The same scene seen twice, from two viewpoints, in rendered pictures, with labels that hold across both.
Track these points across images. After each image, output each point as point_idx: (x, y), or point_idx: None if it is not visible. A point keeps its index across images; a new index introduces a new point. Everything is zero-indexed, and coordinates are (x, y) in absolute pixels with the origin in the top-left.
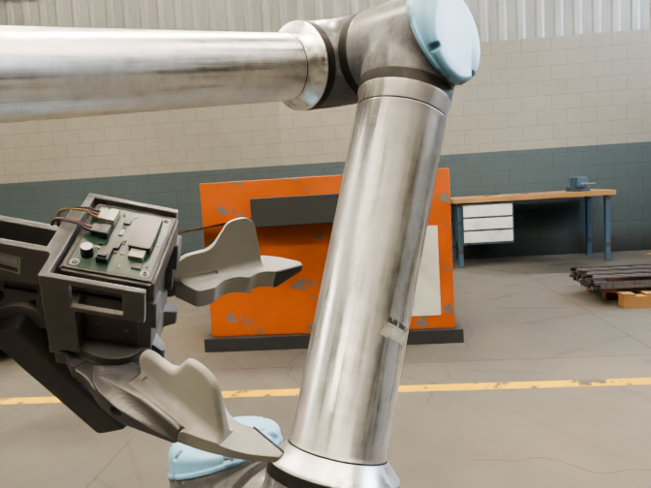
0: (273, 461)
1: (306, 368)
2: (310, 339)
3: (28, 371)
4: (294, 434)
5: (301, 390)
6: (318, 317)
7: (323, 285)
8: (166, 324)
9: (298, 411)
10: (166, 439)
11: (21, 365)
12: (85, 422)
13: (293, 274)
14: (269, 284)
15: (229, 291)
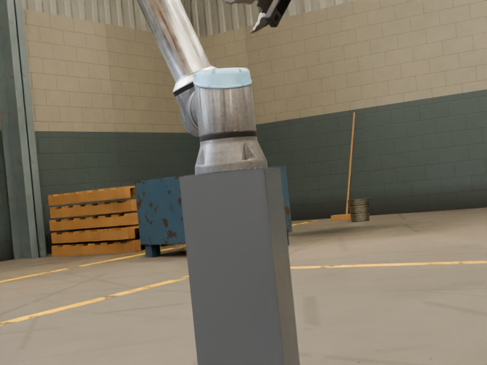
0: (251, 33)
1: (198, 39)
2: (192, 29)
3: (286, 8)
4: (209, 63)
5: (201, 47)
6: (189, 20)
7: (183, 8)
8: (259, 6)
9: (205, 54)
10: (266, 25)
11: (287, 6)
12: (278, 23)
13: (227, 2)
14: (232, 3)
15: (243, 2)
